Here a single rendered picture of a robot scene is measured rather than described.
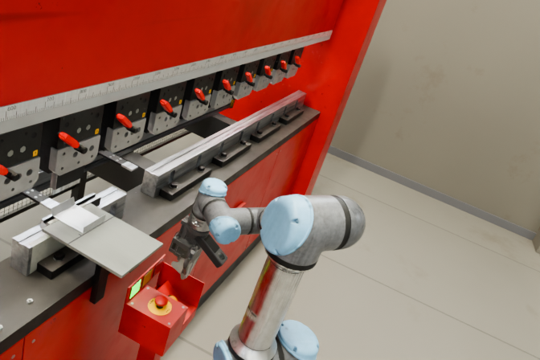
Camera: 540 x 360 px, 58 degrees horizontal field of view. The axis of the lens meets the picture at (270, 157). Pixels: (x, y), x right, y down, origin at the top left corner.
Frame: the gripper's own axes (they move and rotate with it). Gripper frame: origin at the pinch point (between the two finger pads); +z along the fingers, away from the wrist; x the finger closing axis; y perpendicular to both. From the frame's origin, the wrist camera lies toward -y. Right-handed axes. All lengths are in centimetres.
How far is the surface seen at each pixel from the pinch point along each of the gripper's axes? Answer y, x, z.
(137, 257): 8.9, 19.7, -15.5
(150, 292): 6.8, 6.6, 6.4
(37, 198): 44.2, 17.9, -12.9
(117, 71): 35, 10, -56
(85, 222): 28.0, 17.2, -14.0
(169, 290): 4.0, -2.5, 10.8
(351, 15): 18, -197, -67
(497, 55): -89, -354, -69
